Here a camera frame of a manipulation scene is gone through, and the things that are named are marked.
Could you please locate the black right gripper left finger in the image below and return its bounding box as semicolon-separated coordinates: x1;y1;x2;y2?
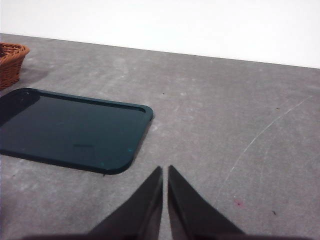
86;166;164;240

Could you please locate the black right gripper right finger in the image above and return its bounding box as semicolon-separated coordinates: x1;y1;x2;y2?
167;164;247;240

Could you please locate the dark teal rectangular tray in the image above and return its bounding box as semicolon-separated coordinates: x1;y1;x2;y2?
0;87;154;176

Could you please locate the brown wicker basket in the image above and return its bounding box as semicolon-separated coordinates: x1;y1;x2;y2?
0;42;31;91

